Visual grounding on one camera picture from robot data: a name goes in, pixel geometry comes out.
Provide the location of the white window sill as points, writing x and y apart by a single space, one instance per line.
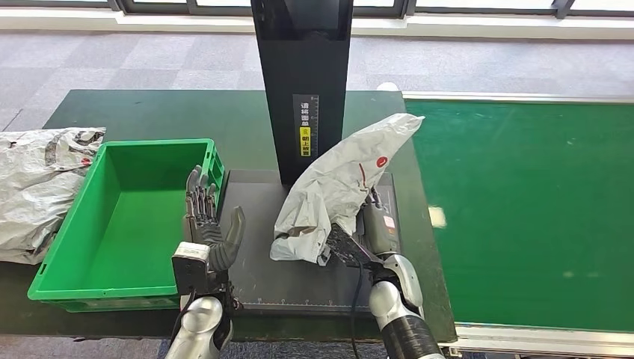
99 22

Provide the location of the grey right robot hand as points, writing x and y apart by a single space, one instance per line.
381 233

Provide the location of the grey parcel bag red print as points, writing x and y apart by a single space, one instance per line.
327 193

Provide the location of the dark green table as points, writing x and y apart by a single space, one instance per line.
148 114

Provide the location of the green conveyor belt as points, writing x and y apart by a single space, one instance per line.
520 198

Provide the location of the aluminium conveyor frame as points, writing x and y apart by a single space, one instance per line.
545 339

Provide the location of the black yellow ruler label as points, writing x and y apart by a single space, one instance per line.
305 124

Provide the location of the crumpled grey parcel bag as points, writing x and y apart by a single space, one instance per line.
34 198

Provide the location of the white conveyor roller cap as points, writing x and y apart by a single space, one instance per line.
387 86

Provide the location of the green plastic crate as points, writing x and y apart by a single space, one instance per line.
133 223

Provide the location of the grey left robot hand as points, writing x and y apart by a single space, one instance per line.
203 223

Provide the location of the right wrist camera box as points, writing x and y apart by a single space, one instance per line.
346 248

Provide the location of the black inbound scanning machine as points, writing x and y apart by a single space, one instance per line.
307 74

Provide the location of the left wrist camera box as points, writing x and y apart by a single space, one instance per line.
190 267

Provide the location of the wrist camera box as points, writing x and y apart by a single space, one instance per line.
190 267
346 248

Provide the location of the dark window frame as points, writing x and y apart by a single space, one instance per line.
158 9

